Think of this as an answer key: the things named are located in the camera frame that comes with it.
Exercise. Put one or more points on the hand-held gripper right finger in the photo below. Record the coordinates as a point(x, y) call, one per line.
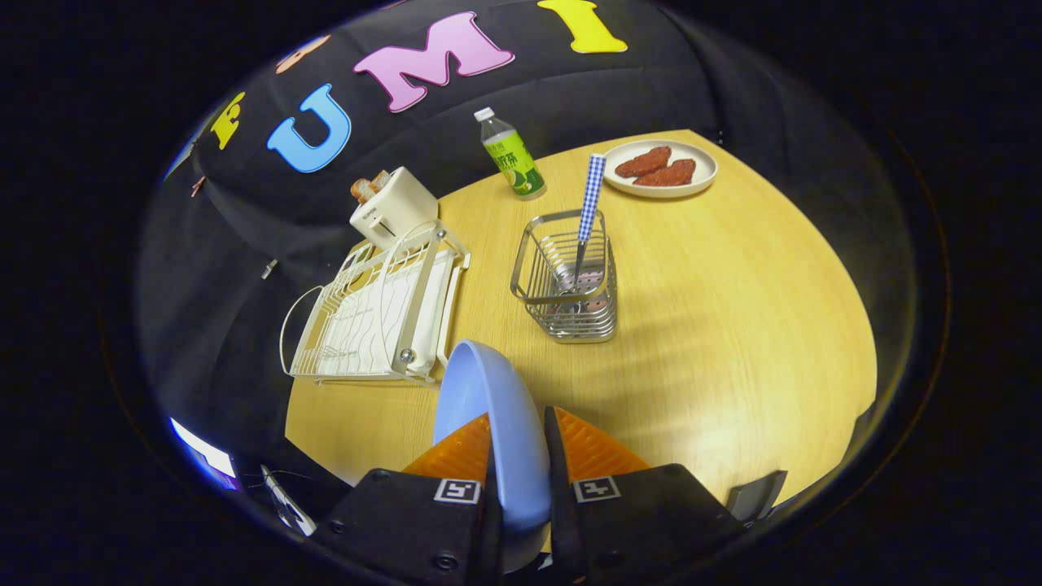
point(635, 513)

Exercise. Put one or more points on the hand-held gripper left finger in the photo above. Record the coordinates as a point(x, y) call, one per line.
point(407, 513)

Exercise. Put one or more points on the light blue plate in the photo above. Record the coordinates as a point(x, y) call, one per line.
point(505, 423)

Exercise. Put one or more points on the cream oval dish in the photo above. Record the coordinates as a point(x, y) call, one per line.
point(700, 167)

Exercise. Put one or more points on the white desktop device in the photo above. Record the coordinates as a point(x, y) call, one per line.
point(286, 505)

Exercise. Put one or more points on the computer monitor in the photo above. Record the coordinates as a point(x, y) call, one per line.
point(203, 452)

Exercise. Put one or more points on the small white tag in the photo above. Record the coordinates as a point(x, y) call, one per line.
point(269, 268)

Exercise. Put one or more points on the white toaster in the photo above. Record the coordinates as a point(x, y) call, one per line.
point(399, 207)

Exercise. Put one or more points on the black backdrop cloth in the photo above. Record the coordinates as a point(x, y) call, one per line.
point(244, 244)

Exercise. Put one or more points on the toasted bread slice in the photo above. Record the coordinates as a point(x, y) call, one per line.
point(362, 190)
point(381, 180)

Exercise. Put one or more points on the red meat piece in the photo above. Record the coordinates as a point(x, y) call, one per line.
point(667, 173)
point(643, 161)

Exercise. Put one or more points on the green label drink bottle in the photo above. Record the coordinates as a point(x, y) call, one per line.
point(513, 163)

